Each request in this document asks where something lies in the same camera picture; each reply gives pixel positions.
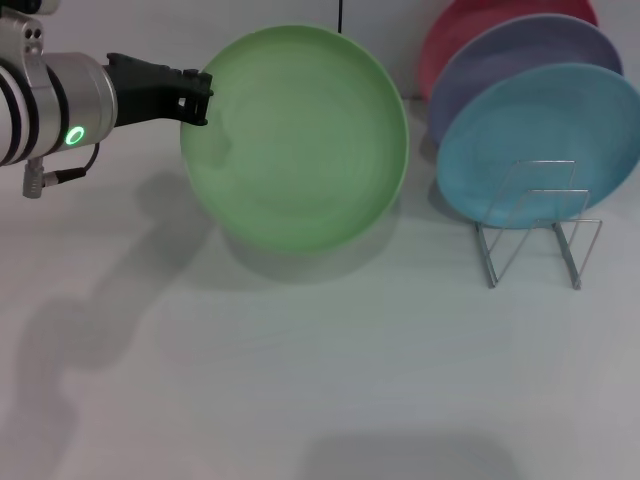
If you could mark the green plastic plate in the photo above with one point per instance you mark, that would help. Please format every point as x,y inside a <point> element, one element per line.
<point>300,145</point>

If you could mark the blue plastic plate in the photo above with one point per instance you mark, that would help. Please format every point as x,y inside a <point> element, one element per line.
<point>500,130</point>

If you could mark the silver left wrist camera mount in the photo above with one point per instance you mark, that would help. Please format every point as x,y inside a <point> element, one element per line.
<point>27,40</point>

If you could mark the red plastic plate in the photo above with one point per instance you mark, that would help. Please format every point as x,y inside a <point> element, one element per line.
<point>450,35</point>

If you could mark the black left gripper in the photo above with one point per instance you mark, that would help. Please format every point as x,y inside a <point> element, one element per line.
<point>145,92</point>

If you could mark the purple plastic plate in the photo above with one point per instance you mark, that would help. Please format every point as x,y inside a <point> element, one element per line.
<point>500,55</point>

